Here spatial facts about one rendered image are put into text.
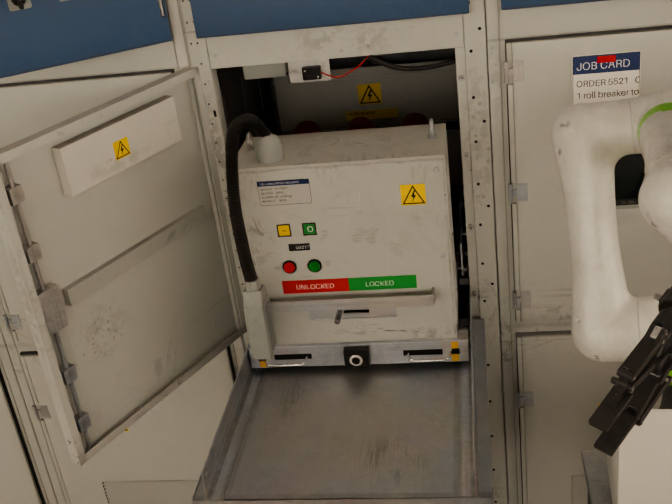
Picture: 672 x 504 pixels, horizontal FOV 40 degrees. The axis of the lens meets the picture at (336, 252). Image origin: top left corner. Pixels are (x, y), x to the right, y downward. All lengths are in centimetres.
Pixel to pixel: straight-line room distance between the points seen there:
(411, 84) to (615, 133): 109
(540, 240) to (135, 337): 102
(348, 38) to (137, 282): 76
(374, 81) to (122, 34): 92
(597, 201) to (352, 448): 74
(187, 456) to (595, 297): 140
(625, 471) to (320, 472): 62
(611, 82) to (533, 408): 92
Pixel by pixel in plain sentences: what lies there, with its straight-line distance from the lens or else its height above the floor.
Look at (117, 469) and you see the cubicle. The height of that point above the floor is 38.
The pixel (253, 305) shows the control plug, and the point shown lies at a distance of 212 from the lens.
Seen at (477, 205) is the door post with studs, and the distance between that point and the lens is 231.
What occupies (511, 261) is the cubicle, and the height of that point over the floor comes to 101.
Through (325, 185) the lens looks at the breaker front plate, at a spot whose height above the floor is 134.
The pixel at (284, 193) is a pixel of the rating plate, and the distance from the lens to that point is 210.
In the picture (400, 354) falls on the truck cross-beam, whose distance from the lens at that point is 226.
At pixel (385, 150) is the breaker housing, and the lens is 210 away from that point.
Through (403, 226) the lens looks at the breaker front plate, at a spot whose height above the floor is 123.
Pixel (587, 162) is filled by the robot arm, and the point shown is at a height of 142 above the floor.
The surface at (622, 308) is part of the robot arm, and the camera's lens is 194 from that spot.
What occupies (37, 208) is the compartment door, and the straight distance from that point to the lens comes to 200.
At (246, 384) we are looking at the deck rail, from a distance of 230.
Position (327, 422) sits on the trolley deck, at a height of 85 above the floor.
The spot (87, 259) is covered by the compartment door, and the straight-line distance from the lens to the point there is 211.
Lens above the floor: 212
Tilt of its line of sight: 26 degrees down
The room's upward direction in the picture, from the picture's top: 8 degrees counter-clockwise
